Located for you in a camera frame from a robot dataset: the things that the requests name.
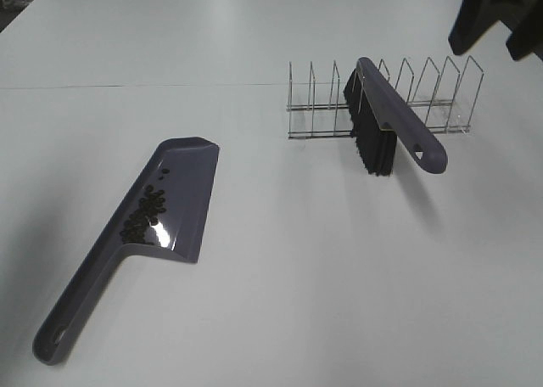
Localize purple plastic dustpan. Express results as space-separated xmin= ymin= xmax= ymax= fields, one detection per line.
xmin=32 ymin=137 xmax=220 ymax=366

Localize pile of coffee beans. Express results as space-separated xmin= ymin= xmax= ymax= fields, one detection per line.
xmin=119 ymin=168 xmax=171 ymax=246

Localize purple hand brush black bristles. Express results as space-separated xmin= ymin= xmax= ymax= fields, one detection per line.
xmin=344 ymin=57 xmax=448 ymax=176

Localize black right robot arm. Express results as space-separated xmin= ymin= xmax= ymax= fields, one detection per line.
xmin=448 ymin=0 xmax=542 ymax=61

